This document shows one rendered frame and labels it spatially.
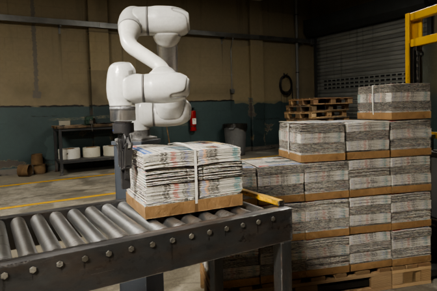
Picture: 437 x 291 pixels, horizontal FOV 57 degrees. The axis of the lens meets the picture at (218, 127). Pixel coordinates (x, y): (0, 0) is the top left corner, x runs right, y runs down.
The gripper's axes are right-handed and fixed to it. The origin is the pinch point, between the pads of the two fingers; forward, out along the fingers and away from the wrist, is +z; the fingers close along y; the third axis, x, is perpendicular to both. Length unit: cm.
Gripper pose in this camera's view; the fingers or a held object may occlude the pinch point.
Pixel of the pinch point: (125, 178)
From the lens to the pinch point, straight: 148.5
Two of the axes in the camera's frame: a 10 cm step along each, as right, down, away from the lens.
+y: -5.1, -0.3, 8.6
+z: 0.3, 10.0, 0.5
